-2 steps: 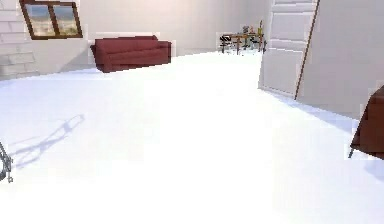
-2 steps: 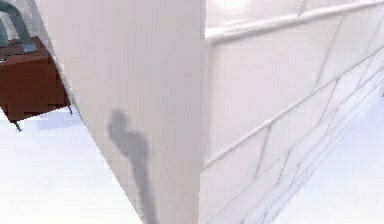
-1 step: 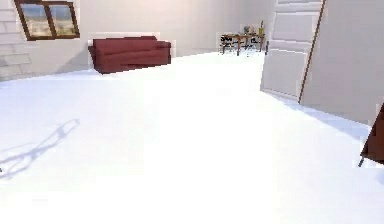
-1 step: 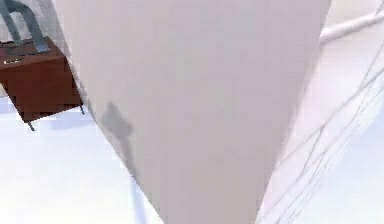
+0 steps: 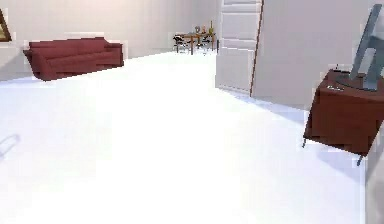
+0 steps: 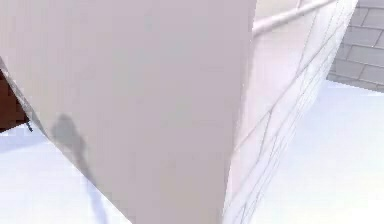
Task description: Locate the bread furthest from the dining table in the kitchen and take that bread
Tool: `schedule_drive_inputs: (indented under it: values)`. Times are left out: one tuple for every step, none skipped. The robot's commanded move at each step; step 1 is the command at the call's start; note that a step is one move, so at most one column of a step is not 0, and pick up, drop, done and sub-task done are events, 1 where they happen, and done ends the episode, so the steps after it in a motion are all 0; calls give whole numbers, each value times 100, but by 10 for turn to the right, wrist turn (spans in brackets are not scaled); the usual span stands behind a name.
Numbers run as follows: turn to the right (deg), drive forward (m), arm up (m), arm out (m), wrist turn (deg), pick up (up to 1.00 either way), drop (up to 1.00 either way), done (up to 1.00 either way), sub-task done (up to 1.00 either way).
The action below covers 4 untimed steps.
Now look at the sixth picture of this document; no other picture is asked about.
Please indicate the white fridge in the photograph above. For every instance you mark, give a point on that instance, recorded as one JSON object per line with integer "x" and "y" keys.
{"x": 286, "y": 100}

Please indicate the dark brown door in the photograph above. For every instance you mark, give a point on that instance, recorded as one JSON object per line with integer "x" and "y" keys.
{"x": 10, "y": 110}

